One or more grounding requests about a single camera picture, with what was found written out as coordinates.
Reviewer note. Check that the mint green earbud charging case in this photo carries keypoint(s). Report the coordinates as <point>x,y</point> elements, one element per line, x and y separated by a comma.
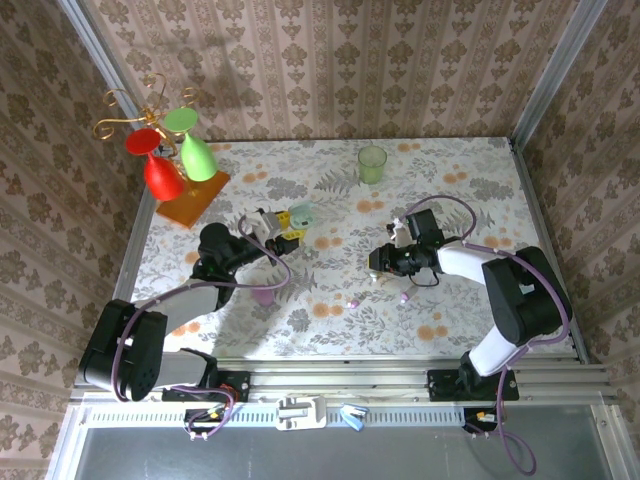
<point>302,215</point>

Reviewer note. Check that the purple earbud charging case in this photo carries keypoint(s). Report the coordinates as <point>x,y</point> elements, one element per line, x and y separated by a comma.
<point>264,297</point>

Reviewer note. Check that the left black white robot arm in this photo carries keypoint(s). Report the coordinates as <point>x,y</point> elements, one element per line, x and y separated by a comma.
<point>190,305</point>

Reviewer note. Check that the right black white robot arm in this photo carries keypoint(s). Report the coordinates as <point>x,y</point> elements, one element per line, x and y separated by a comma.
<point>530,295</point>

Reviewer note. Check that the orange rack base board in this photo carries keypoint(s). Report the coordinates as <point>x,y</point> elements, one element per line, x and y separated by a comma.
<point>200,197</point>

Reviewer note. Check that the floral patterned tablecloth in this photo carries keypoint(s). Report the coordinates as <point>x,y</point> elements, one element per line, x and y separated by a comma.
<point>325,165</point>

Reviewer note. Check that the green translucent plastic tumbler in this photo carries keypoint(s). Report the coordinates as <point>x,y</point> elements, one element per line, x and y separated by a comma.
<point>372,170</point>

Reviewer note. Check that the red plastic wine glass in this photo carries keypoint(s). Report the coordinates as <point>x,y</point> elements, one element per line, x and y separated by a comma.
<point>162,180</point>

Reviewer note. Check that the green plastic wine glass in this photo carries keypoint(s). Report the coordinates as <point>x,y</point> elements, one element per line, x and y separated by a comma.
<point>197,160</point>

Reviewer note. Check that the blue plastic clip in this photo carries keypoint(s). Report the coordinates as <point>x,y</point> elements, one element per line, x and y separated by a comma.
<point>352,420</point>

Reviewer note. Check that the grey metal panel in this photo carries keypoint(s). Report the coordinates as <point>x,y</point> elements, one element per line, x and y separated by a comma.
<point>350,455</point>

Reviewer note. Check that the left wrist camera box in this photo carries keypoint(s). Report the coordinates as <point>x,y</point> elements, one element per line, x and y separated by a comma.
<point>267,224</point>

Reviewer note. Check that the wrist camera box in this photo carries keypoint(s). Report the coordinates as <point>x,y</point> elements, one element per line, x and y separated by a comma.
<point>397,232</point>
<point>267,224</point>

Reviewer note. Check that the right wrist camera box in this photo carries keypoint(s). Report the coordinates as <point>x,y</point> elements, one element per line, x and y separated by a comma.
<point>397,232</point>

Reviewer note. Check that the aluminium side rail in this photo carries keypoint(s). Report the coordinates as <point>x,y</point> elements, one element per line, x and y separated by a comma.
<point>536,200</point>
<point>131,240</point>

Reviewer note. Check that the aluminium table edge rail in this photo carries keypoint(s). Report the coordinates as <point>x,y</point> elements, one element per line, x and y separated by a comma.
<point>325,380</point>

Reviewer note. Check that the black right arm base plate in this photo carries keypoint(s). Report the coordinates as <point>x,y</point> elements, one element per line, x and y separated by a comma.
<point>442,385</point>

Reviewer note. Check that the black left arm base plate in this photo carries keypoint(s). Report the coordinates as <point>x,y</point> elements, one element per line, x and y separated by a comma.
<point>235,385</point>

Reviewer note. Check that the white plastic rail mount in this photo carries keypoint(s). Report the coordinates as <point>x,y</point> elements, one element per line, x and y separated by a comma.
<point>315,412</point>

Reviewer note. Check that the aluminium corner post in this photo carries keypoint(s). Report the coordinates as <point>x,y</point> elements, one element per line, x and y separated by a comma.
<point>565,50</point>
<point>94,50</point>

